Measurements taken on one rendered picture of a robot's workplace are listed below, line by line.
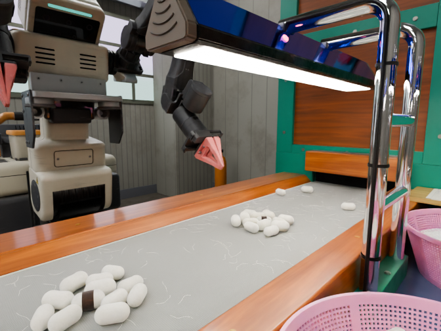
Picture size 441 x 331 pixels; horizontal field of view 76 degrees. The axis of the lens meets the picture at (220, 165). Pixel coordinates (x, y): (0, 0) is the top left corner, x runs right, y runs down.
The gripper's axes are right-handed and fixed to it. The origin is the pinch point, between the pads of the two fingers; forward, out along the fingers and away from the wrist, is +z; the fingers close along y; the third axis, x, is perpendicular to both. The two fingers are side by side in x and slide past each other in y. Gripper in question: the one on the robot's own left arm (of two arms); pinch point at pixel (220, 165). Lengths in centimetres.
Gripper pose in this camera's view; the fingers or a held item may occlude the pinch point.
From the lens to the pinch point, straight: 68.5
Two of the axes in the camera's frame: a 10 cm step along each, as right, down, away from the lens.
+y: 7.0, -1.1, 7.0
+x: -4.7, 6.8, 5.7
